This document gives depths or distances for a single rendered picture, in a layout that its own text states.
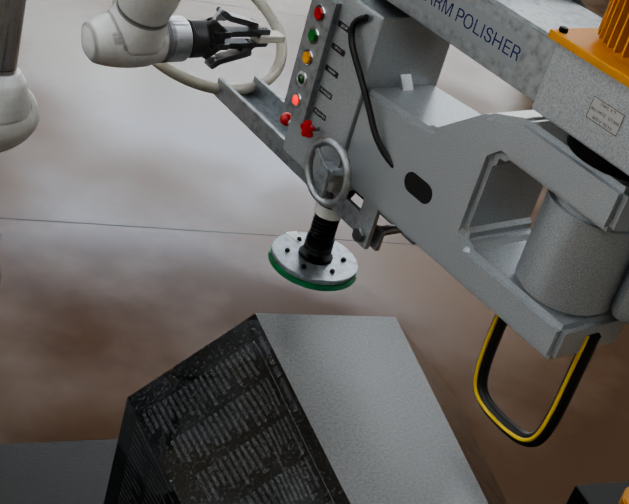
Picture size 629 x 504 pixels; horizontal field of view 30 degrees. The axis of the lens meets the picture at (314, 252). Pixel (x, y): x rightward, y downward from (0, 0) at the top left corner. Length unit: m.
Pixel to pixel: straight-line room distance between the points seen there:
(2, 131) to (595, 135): 1.41
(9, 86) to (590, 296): 1.39
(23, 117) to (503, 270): 1.22
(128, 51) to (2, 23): 0.58
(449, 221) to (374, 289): 2.25
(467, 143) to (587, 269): 0.34
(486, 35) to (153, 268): 2.35
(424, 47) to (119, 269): 2.03
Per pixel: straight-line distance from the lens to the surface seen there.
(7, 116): 2.79
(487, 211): 2.27
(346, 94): 2.47
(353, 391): 2.48
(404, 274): 4.67
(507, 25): 2.13
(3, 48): 2.75
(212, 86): 2.93
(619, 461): 4.17
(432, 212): 2.31
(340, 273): 2.74
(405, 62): 2.47
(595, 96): 1.99
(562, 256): 2.11
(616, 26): 1.98
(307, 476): 2.30
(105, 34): 2.19
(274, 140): 2.76
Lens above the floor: 2.34
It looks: 30 degrees down
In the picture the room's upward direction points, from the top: 17 degrees clockwise
